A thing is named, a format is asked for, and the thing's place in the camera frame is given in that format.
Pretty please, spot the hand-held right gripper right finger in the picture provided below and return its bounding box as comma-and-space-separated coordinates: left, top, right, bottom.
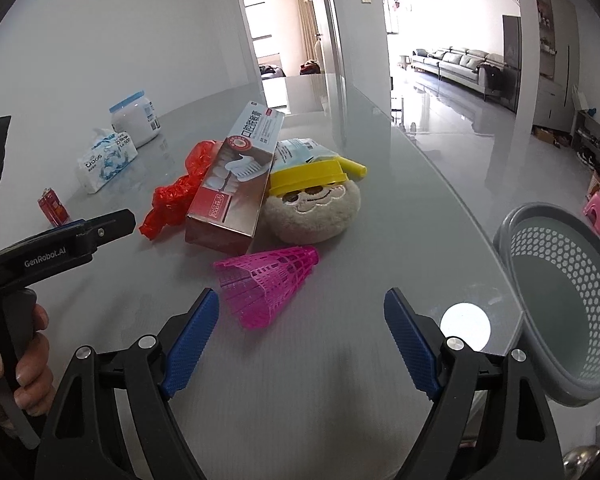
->
383, 287, 566, 480

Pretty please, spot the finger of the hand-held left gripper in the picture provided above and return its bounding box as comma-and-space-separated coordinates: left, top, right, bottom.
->
32, 219, 87, 239
77, 209, 136, 257

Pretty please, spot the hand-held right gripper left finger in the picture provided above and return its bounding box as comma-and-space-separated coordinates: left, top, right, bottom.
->
35, 287, 221, 480

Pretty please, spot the red plastic bag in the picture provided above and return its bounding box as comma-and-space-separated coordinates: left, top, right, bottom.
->
139, 140, 226, 242

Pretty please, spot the pink plastic shuttlecock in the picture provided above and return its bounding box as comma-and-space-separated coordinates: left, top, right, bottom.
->
212, 245, 321, 331

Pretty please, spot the long toothpaste box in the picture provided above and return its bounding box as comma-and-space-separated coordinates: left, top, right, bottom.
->
185, 101, 287, 256

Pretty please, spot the grey perforated basket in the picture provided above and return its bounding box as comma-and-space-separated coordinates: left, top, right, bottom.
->
492, 201, 600, 407

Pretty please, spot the beige round plush toy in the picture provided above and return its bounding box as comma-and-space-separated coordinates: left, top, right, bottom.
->
263, 179, 363, 245

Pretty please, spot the yellow foam tube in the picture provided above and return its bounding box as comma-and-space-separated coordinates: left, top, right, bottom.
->
341, 156, 368, 180

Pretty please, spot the blue white plastic packet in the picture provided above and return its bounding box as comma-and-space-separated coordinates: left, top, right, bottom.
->
271, 137, 341, 176

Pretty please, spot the person's left hand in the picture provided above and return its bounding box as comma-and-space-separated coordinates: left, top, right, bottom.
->
0, 304, 56, 431

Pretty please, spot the small red box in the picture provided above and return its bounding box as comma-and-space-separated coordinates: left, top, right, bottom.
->
38, 187, 71, 227

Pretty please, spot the white blue tissue pack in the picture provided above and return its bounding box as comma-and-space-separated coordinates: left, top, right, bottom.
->
76, 127, 140, 195

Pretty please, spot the white jar with blue lid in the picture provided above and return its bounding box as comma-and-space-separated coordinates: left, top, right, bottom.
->
109, 91, 162, 149

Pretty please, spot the round metal knob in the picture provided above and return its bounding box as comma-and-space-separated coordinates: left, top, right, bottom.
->
562, 444, 600, 480

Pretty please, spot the beige curtain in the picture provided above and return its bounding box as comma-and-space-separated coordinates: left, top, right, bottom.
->
295, 0, 321, 76

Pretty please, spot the shoe rack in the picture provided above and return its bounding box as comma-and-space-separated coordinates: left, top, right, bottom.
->
570, 110, 600, 168

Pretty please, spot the white shelf cabinet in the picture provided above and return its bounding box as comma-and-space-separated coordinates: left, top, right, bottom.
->
530, 0, 581, 131

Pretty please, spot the grey sofa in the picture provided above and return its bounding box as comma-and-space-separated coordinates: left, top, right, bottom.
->
411, 46, 506, 96

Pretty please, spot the white door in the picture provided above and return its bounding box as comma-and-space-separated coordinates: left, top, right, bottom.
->
316, 0, 348, 111

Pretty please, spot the dark refrigerator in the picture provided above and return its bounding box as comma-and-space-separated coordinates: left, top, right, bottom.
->
502, 14, 523, 113

